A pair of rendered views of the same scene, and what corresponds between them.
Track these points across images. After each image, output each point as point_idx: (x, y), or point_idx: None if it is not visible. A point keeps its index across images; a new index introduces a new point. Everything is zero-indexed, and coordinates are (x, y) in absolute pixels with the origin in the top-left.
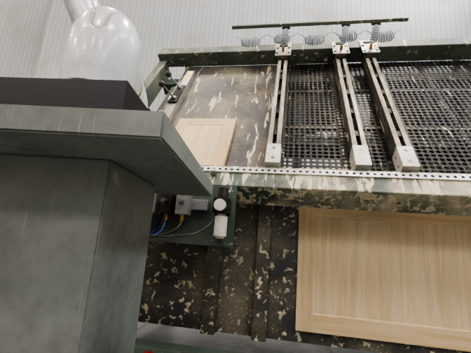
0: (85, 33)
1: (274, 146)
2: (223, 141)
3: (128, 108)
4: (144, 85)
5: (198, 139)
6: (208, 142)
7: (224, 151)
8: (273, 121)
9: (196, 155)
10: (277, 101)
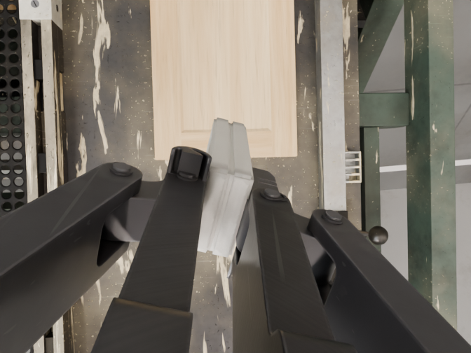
0: None
1: (33, 9)
2: (166, 66)
3: None
4: (448, 298)
5: (228, 75)
6: (201, 62)
7: (156, 29)
8: (45, 108)
9: (216, 15)
10: None
